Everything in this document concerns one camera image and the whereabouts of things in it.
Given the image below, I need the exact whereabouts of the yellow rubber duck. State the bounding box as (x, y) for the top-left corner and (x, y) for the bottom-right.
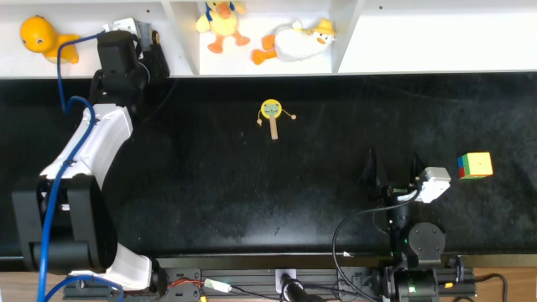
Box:
(18, 14), (81, 65)

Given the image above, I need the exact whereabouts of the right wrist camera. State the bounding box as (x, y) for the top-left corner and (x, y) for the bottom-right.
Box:
(414, 166), (452, 205)

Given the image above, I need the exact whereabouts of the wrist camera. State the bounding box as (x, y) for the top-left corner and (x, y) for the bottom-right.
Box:
(414, 166), (452, 205)
(102, 17), (140, 35)

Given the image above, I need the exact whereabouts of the mounting rail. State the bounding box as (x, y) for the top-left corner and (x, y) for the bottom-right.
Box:
(62, 254), (509, 302)

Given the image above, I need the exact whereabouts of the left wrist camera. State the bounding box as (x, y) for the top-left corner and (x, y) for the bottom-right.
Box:
(102, 17), (140, 35)

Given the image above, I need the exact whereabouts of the yellow wooden rattle drum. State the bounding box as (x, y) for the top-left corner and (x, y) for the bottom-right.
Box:
(256, 98), (298, 141)

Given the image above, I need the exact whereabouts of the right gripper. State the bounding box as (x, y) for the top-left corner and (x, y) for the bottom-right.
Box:
(360, 147), (426, 205)

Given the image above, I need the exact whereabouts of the blue cable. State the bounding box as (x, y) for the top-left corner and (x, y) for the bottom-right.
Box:
(36, 30), (126, 302)

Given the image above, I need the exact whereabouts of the white plush duck yellow hat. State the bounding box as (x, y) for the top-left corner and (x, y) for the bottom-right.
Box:
(251, 18), (337, 66)

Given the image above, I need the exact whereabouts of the many-coloured puzzle cube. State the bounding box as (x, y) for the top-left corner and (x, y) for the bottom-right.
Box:
(456, 151), (494, 181)

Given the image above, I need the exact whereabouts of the black cable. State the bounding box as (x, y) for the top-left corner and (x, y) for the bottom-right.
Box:
(331, 187), (422, 302)

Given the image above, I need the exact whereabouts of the white shelf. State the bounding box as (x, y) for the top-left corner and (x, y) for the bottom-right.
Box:
(0, 0), (537, 81)

